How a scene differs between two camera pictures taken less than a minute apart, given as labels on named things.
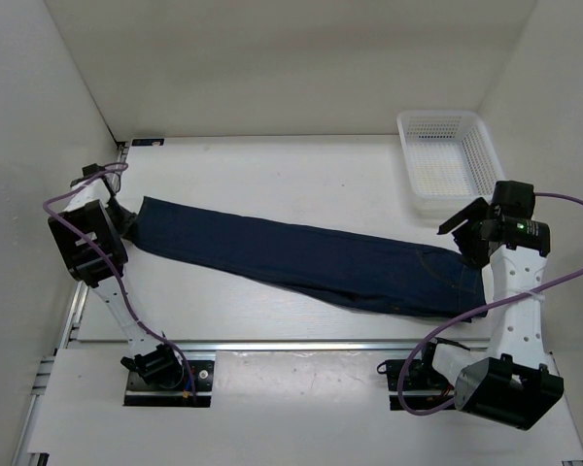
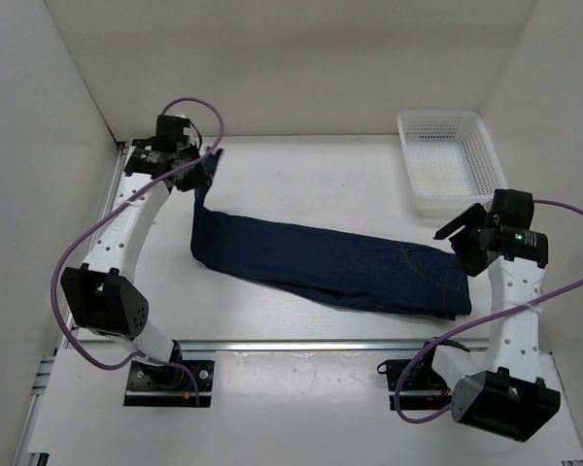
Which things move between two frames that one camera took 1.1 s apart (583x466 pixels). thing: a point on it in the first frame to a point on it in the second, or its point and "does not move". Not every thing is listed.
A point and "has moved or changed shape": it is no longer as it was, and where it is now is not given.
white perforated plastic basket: (451, 159) does not move
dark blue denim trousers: (358, 268) has moved or changed shape
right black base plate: (424, 386) does not move
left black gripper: (128, 219) to (196, 182)
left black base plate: (141, 393) does not move
